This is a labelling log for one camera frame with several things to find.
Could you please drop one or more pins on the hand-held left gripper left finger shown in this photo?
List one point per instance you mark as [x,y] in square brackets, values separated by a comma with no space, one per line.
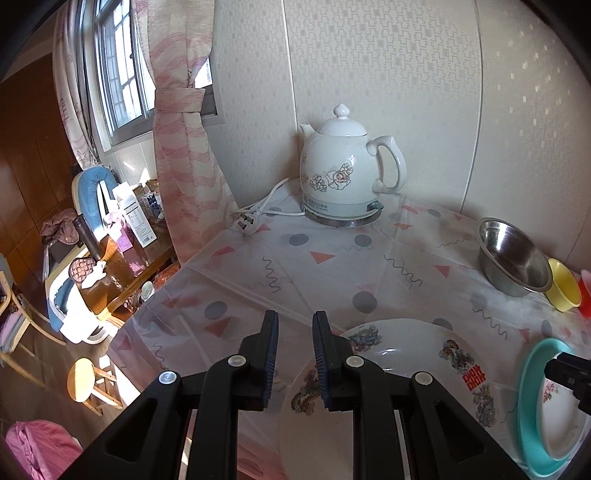
[270,355]

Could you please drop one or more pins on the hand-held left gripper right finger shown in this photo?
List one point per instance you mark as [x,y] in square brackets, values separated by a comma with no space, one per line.
[320,355]

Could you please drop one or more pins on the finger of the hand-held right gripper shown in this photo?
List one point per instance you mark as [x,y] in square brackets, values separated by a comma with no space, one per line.
[565,374]

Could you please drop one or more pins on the small white floral plate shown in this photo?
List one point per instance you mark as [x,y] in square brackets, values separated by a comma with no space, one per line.
[556,424]

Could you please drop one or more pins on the teal plate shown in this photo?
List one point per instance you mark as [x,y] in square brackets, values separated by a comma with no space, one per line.
[526,415]

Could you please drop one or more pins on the pink plastic bowl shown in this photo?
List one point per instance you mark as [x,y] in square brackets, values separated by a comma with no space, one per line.
[586,293]

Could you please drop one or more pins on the yellow plastic bowl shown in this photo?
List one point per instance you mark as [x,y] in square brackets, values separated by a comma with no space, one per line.
[564,288]

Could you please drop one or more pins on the large white dragon-print plate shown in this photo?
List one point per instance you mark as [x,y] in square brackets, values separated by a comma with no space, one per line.
[406,364]

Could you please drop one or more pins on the stainless steel bowl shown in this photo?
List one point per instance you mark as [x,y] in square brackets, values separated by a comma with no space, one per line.
[510,258]

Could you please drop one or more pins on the patterned plastic tablecloth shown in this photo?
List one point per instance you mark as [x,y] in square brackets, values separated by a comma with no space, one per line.
[286,272]

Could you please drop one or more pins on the metal kettle base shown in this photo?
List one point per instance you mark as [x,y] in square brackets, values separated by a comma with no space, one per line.
[344,220]

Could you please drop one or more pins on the wooden side table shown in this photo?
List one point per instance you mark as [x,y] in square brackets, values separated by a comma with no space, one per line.
[124,272]

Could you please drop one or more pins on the white floral ceramic kettle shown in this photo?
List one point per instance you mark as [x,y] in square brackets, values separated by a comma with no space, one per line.
[344,170]

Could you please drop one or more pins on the round wooden stool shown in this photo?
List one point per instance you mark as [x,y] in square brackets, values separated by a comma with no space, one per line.
[85,381]

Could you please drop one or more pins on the small blue white carton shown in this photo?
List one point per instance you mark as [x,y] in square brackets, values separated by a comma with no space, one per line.
[154,203]

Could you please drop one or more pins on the white carton box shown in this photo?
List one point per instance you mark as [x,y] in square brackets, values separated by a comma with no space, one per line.
[136,217]

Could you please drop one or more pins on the dark cylindrical flask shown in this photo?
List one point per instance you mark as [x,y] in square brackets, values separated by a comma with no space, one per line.
[90,237]

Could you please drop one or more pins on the pink striped curtain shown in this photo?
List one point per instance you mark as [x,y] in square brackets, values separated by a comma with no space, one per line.
[184,152]

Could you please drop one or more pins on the blue padded chair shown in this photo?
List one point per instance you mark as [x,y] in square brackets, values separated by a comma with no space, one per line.
[90,189]

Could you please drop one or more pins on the pink crumpled fabric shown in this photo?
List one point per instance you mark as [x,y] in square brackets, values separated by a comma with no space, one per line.
[60,226]

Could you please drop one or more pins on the pink cloth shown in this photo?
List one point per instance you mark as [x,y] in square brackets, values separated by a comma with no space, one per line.
[41,450]

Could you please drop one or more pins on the wooden chair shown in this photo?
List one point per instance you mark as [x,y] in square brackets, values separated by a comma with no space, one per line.
[23,318]

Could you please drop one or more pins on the window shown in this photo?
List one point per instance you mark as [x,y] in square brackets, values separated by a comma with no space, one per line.
[124,78]

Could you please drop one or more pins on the wooden wardrobe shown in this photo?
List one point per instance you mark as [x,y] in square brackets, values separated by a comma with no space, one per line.
[27,152]

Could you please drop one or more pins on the white patterned curtain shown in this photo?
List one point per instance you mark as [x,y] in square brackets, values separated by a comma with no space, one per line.
[74,101]

